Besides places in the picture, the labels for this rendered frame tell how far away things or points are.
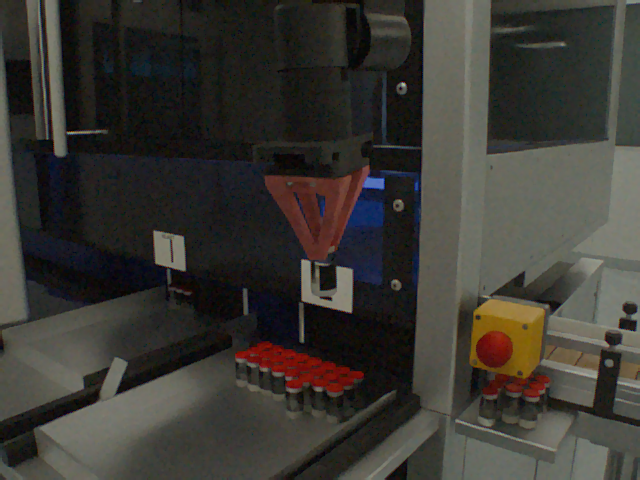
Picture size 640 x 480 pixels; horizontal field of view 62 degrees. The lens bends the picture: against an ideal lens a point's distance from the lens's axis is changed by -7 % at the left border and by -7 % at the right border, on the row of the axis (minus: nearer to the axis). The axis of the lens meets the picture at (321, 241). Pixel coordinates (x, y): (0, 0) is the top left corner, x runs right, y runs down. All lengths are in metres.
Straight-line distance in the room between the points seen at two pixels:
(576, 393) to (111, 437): 0.58
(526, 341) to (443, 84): 0.30
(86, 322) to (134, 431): 0.41
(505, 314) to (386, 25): 0.35
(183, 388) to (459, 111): 0.51
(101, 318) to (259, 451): 0.54
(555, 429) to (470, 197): 0.30
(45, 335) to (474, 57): 0.81
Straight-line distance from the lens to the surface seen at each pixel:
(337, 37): 0.45
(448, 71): 0.66
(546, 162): 0.97
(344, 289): 0.76
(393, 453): 0.67
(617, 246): 5.36
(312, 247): 0.47
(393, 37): 0.50
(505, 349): 0.65
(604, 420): 0.80
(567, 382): 0.79
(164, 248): 1.03
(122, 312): 1.14
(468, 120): 0.66
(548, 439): 0.73
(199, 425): 0.73
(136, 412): 0.77
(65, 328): 1.08
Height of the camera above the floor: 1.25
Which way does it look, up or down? 12 degrees down
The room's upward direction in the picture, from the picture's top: straight up
